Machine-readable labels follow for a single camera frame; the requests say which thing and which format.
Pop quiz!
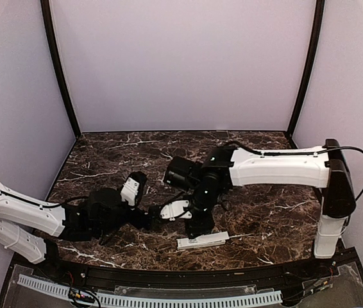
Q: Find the left small circuit board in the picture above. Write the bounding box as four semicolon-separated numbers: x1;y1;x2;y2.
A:
68;288;95;304

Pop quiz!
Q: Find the small circuit board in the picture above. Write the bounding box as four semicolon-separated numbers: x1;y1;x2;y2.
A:
68;288;95;304
308;280;333;295

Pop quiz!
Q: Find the black left corner frame post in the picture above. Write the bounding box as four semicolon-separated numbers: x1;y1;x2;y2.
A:
40;0;81;139

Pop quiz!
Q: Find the white remote control body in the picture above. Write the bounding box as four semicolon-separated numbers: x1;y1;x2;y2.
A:
177;232;230;250

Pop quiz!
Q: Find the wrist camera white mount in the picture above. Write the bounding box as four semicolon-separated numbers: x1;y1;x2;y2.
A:
120;171;147;210
148;200;192;221

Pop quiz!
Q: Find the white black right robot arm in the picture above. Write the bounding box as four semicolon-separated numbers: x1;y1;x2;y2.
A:
160;139;360;278

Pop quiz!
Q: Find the white slotted cable duct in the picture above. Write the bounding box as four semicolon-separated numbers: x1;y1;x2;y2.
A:
17;274;282;307

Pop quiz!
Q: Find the black right corner frame post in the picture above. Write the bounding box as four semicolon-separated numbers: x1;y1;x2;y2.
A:
286;0;325;137

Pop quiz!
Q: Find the black curved front table rail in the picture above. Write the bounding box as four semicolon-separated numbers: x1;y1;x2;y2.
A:
39;237;333;288

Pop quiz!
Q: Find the right small circuit board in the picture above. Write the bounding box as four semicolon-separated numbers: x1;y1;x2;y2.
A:
308;280;333;295

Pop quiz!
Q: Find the black corner frame post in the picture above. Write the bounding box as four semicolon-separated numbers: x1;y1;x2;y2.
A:
286;0;325;137
40;0;81;139

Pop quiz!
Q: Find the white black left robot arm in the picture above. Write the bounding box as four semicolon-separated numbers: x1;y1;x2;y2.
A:
0;172;150;280

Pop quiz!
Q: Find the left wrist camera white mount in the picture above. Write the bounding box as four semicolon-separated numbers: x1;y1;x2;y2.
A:
120;171;147;210

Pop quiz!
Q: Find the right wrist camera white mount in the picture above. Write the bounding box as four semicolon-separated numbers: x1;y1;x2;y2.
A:
148;200;192;221

